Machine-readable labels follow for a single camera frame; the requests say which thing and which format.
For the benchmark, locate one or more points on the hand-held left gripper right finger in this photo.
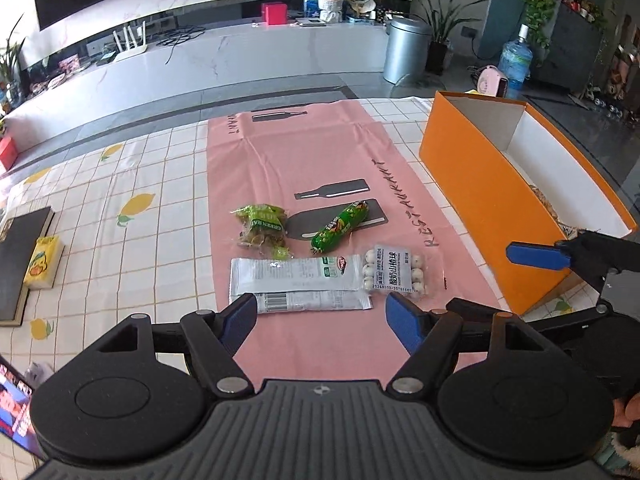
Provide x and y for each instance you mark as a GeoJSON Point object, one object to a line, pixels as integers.
{"type": "Point", "coordinates": [405, 320]}

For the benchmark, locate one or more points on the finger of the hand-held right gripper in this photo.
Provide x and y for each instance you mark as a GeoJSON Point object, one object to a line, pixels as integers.
{"type": "Point", "coordinates": [555, 321]}
{"type": "Point", "coordinates": [535, 255]}

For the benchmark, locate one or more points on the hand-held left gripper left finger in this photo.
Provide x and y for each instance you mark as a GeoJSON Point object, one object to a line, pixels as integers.
{"type": "Point", "coordinates": [237, 317]}

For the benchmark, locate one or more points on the clear white ball snack packet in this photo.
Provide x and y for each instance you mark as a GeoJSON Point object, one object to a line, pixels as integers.
{"type": "Point", "coordinates": [395, 270]}

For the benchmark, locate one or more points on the white long snack packet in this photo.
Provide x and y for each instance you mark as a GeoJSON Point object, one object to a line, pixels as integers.
{"type": "Point", "coordinates": [300, 277]}

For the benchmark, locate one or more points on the orange cardboard box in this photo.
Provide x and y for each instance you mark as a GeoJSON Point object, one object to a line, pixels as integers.
{"type": "Point", "coordinates": [480, 195]}

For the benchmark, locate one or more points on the green pea snack packet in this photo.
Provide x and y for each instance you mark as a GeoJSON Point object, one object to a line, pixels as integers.
{"type": "Point", "coordinates": [262, 225]}

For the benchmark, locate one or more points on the green sausage snack packet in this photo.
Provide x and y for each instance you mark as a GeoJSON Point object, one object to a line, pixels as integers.
{"type": "Point", "coordinates": [340, 227]}

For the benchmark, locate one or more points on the person's right hand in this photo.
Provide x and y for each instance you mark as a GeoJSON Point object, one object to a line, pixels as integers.
{"type": "Point", "coordinates": [629, 410]}

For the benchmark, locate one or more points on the lemon print checked tablecloth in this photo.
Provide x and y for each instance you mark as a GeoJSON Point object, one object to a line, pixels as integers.
{"type": "Point", "coordinates": [135, 260]}

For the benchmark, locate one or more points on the pink printed mat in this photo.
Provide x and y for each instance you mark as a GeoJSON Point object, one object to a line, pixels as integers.
{"type": "Point", "coordinates": [310, 160]}

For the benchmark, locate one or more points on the pink space heater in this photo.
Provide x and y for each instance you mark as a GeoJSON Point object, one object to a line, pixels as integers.
{"type": "Point", "coordinates": [492, 80]}

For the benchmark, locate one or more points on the blue water bottle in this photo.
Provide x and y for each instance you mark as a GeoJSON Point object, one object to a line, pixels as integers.
{"type": "Point", "coordinates": [515, 65]}

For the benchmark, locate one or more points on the yellow tissue pack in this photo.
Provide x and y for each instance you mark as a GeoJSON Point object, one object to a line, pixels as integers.
{"type": "Point", "coordinates": [42, 262]}

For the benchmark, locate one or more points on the dark cabinet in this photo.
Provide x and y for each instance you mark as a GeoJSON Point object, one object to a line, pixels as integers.
{"type": "Point", "coordinates": [575, 55]}

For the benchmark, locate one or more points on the black notebook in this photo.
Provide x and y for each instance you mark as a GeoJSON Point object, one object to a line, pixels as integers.
{"type": "Point", "coordinates": [22, 265]}

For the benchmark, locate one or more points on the smartphone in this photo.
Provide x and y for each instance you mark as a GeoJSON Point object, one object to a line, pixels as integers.
{"type": "Point", "coordinates": [15, 405]}

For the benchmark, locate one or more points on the silver trash can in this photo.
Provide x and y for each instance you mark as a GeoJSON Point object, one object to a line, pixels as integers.
{"type": "Point", "coordinates": [406, 52]}

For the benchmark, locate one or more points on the white tv cabinet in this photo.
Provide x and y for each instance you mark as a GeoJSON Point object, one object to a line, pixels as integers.
{"type": "Point", "coordinates": [225, 70]}

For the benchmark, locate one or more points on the long leaf potted plant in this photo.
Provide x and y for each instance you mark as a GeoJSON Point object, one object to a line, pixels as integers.
{"type": "Point", "coordinates": [440, 25]}

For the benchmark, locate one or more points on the row of small bottles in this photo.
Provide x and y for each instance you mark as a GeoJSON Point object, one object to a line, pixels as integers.
{"type": "Point", "coordinates": [582, 5]}

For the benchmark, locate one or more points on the red storage box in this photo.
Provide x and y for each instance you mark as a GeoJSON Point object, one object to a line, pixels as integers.
{"type": "Point", "coordinates": [7, 152]}

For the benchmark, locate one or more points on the white router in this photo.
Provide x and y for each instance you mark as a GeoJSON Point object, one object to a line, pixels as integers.
{"type": "Point", "coordinates": [131, 52]}

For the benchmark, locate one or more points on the black set-top box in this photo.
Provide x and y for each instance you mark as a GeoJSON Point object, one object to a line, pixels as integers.
{"type": "Point", "coordinates": [105, 58]}

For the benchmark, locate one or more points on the white flat scale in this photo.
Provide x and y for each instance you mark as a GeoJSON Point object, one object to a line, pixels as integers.
{"type": "Point", "coordinates": [310, 22]}

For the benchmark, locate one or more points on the red square box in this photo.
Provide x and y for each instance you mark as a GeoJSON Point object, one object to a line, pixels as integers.
{"type": "Point", "coordinates": [274, 14]}

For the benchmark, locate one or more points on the teddy bear bouquet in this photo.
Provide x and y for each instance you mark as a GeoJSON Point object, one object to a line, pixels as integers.
{"type": "Point", "coordinates": [331, 0]}

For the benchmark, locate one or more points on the thin leaf potted plant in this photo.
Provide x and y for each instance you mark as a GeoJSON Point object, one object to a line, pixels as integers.
{"type": "Point", "coordinates": [10, 65]}

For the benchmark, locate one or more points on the small photo frame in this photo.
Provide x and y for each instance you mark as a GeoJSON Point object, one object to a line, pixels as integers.
{"type": "Point", "coordinates": [69, 64]}

